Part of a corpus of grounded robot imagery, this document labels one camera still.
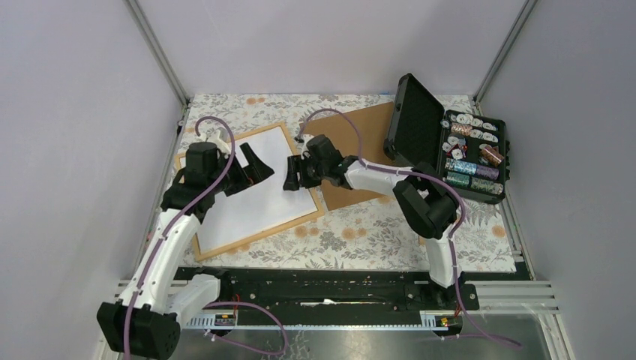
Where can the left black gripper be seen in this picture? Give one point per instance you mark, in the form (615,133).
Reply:
(256,171)

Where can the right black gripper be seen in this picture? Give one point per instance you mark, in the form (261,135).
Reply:
(297,163)

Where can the sunset landscape photo print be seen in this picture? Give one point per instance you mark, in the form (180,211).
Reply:
(258,194)

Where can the brown frame backing board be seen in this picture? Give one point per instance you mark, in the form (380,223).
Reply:
(373,125)

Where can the light wooden picture frame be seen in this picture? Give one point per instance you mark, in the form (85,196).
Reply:
(258,233)

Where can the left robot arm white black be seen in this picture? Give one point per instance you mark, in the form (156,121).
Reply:
(143,321)

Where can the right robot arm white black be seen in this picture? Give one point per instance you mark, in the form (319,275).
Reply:
(428,204)

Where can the floral patterned table mat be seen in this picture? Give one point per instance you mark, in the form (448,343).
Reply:
(367,235)

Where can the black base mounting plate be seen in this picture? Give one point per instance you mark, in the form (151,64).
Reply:
(403,289)

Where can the open black chip case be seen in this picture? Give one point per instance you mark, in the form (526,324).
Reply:
(469,152)

